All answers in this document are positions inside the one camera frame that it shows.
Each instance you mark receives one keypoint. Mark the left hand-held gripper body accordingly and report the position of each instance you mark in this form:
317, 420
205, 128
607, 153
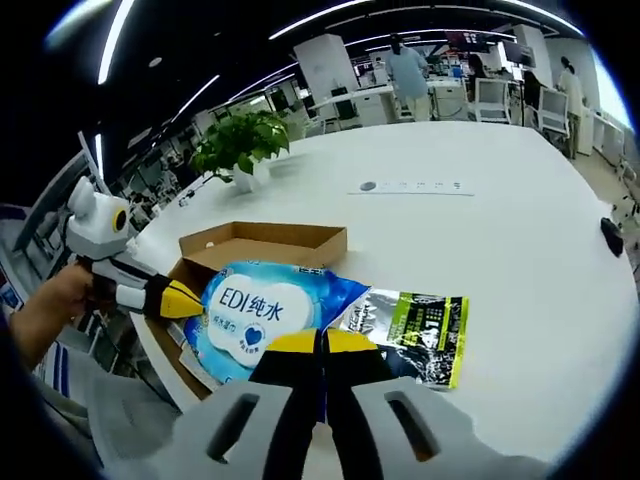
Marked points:
97, 230

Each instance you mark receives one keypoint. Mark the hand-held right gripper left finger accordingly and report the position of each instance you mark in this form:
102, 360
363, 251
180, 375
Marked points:
280, 415

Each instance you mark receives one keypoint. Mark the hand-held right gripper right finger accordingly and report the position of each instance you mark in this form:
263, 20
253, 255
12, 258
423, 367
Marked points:
370, 420

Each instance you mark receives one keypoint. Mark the blue wet wipes pack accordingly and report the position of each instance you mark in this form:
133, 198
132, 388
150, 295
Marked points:
250, 305

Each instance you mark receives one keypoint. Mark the black green foil pouch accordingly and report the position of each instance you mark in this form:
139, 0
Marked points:
430, 325

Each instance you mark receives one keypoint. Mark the brown cardboard shoe box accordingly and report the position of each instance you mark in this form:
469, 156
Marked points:
280, 245

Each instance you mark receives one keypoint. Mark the small white desk item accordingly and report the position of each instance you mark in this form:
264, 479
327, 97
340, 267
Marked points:
184, 201

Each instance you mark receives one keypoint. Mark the person's left hand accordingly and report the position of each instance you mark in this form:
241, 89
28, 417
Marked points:
60, 297

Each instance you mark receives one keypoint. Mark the grey metal shelf rack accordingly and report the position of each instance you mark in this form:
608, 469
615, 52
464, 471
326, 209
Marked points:
50, 200

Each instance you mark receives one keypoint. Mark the grey office chair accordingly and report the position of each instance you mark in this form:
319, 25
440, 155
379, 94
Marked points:
115, 405

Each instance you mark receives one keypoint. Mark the potted green plant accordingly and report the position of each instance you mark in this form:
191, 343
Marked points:
245, 135

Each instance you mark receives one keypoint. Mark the black computer mouse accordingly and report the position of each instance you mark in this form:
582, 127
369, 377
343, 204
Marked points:
612, 237

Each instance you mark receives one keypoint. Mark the white mesh office chair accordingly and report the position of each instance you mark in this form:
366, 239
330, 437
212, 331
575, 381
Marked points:
555, 107
492, 97

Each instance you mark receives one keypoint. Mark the dark wall screen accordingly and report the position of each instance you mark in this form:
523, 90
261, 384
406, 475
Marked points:
467, 40

